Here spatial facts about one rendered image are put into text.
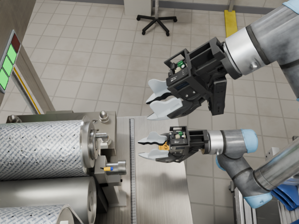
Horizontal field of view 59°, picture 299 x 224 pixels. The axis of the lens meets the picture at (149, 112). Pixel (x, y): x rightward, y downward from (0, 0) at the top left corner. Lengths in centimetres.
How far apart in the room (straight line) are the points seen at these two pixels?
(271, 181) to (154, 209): 39
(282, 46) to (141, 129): 75
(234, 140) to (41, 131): 54
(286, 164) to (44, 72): 233
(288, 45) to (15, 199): 63
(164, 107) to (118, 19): 270
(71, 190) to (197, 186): 141
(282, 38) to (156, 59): 226
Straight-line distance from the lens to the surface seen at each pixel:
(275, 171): 85
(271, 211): 183
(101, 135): 67
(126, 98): 234
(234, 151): 85
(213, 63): 47
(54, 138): 64
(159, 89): 57
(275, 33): 46
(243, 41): 46
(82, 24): 319
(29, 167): 68
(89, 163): 65
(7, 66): 105
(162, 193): 99
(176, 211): 97
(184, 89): 48
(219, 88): 51
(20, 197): 70
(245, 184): 90
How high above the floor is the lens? 184
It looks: 55 degrees down
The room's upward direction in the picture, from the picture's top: straight up
